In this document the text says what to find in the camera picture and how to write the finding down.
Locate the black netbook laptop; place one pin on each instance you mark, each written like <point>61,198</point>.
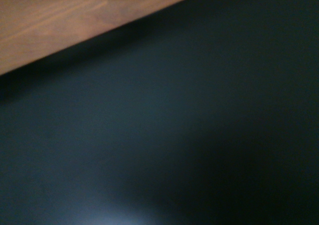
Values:
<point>174,123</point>

